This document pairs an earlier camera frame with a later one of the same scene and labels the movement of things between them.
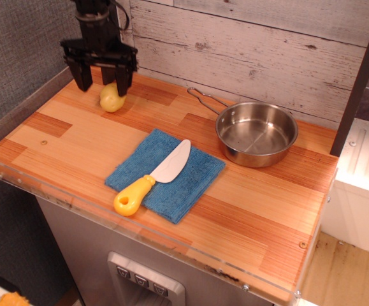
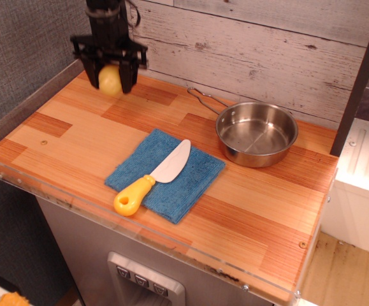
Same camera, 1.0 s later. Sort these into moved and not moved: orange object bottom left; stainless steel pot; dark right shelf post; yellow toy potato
Moved: yellow toy potato
Not moved: stainless steel pot; dark right shelf post; orange object bottom left
